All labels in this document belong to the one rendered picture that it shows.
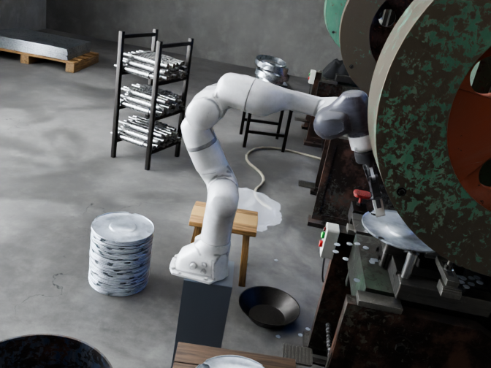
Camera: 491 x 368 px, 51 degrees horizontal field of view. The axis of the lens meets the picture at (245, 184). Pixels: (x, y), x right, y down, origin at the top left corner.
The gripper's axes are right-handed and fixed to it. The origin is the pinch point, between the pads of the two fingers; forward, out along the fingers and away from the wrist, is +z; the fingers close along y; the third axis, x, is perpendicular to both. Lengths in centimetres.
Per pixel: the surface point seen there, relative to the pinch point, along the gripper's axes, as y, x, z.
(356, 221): -10.5, -7.9, 9.2
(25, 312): -25, -154, 24
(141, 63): -212, -125, -45
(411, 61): 36, 11, -51
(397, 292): 12.4, -0.8, 25.0
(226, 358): 21, -59, 31
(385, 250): -5.3, -0.7, 20.0
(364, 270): -1.6, -9.0, 23.7
